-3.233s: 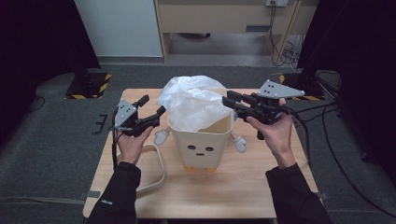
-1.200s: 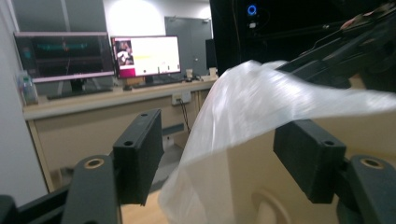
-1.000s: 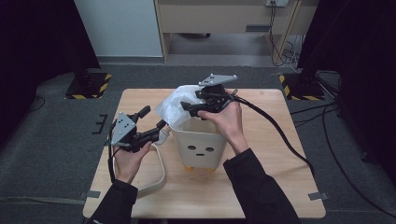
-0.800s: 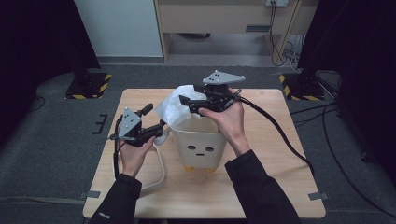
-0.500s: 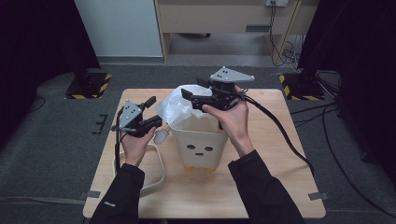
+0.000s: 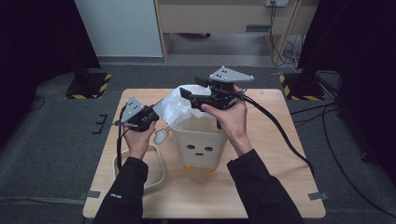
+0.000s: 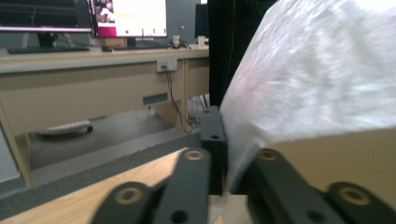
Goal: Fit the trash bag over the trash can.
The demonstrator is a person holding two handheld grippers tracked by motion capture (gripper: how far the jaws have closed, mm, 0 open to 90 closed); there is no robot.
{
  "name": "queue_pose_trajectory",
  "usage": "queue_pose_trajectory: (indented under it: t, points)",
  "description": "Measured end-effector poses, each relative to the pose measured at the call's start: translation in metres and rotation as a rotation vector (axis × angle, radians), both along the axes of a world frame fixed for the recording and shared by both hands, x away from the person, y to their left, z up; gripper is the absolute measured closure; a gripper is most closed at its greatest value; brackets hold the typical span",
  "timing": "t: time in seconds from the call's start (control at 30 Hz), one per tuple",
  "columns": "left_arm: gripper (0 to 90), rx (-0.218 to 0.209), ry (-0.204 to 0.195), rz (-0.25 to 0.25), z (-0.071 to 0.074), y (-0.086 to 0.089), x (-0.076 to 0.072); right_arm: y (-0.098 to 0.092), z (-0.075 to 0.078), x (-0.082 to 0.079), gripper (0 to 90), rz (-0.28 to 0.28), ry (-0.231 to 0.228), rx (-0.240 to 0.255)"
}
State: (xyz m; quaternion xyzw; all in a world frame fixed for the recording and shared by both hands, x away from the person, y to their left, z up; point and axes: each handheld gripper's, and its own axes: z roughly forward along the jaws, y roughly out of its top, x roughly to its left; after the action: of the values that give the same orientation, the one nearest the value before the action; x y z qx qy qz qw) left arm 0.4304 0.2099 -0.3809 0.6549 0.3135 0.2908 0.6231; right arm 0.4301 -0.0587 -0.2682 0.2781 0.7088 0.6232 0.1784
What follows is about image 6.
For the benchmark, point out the black curtain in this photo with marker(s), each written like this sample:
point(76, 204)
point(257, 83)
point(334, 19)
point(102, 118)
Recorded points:
point(31, 46)
point(358, 62)

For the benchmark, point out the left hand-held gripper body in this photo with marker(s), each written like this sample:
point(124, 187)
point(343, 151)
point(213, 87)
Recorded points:
point(137, 116)

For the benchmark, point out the person's left hand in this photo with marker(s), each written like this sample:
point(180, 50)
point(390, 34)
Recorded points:
point(138, 143)

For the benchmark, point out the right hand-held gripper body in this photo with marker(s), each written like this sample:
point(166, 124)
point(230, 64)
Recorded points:
point(221, 98)

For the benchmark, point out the grey tape strip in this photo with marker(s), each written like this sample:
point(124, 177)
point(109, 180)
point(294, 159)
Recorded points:
point(90, 194)
point(318, 196)

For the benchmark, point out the light wooden desk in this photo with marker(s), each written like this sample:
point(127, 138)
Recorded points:
point(218, 18)

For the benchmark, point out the grey power socket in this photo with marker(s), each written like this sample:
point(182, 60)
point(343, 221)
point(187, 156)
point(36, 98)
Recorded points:
point(276, 2)

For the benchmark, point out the person's right hand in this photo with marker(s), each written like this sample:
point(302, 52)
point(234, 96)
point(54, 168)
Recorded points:
point(235, 124)

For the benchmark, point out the translucent trash bag blue edge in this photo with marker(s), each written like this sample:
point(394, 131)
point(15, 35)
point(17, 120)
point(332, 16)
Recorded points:
point(174, 109)

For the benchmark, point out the cream trash bin with face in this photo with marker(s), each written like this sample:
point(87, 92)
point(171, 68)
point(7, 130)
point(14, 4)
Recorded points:
point(199, 158)

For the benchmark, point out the black stand base striped tape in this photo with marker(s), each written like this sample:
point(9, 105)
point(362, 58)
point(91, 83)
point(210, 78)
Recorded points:
point(303, 88)
point(87, 85)

